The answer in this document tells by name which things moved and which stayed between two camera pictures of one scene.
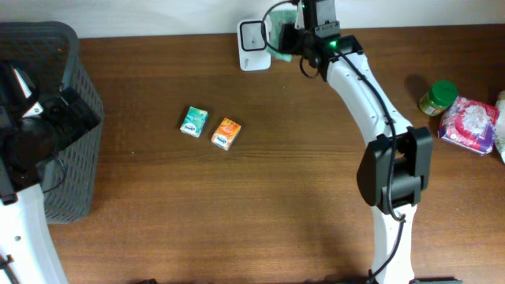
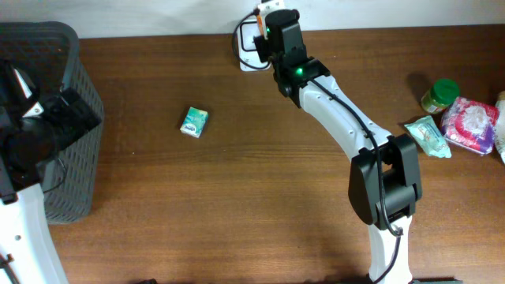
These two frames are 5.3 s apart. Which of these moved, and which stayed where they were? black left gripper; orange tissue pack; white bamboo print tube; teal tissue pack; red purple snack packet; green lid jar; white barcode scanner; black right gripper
Moved: orange tissue pack; black right gripper
Stayed: white bamboo print tube; green lid jar; white barcode scanner; black left gripper; teal tissue pack; red purple snack packet
